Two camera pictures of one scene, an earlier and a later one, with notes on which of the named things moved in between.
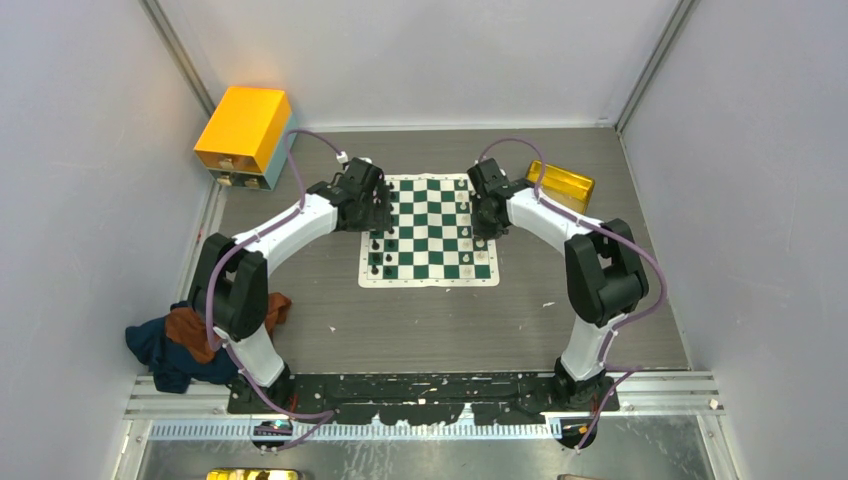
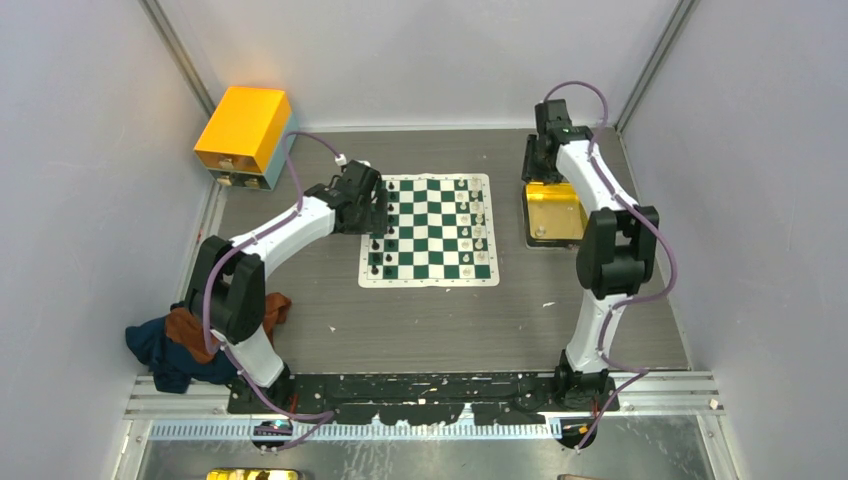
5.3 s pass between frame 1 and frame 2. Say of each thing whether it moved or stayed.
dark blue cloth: stayed
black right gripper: moved
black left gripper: stayed
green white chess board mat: stayed
